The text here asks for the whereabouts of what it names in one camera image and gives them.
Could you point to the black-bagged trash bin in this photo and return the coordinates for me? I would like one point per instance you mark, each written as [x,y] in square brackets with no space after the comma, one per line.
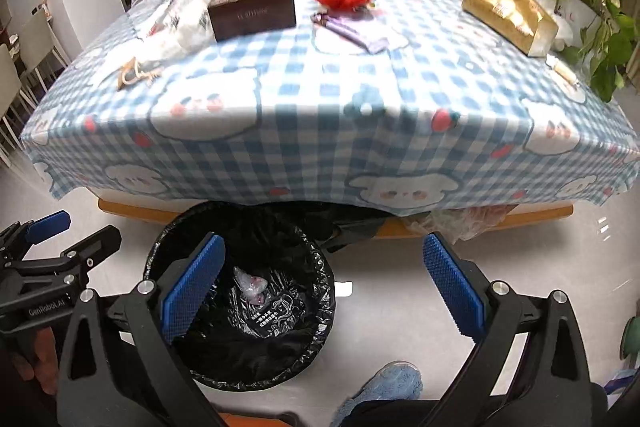
[280,337]

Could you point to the pink wrapper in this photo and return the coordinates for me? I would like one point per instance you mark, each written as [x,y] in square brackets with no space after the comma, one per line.
[250,282]

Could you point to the person's left hand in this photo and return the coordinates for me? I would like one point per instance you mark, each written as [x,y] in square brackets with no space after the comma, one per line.
[42,352]

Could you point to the blue checked printed tablecloth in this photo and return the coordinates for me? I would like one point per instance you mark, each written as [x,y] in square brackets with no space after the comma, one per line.
[320,127]

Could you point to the black printed wrapper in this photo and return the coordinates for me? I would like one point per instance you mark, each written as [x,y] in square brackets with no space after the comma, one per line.
[275,314]

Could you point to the wooden table frame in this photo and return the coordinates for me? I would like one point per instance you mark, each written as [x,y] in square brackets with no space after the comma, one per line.
[125,210]

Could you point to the crumpled clear plastic bag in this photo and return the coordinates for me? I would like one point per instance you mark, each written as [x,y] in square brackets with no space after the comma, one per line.
[460,222]

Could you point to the white paper scrap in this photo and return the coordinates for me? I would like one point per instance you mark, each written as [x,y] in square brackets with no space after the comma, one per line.
[345,289]

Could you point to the brown twine bundle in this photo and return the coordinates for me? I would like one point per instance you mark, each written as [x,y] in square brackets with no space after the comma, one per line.
[132,74]

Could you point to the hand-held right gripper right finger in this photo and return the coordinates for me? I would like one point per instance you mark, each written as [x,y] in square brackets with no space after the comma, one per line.
[452,287]

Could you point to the green round object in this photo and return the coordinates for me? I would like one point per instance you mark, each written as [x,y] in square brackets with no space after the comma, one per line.
[631,339]

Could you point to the brown cookie box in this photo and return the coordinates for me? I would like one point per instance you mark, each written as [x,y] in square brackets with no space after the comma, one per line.
[250,14]

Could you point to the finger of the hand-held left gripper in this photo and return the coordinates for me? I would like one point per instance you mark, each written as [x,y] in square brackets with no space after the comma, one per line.
[47,222]
[92,252]

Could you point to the blue fluffy slipper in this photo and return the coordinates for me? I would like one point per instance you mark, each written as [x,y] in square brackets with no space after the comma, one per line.
[390,382]

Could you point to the purple wrapper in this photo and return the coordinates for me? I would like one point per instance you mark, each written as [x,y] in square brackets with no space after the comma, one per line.
[350,29]

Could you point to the small cream packet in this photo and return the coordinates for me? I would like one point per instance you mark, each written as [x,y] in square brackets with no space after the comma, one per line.
[562,69]

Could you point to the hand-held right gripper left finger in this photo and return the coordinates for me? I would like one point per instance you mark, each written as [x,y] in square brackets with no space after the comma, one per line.
[192,289]

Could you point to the gold tissue pack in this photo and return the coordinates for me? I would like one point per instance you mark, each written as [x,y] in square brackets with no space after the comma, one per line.
[510,14]

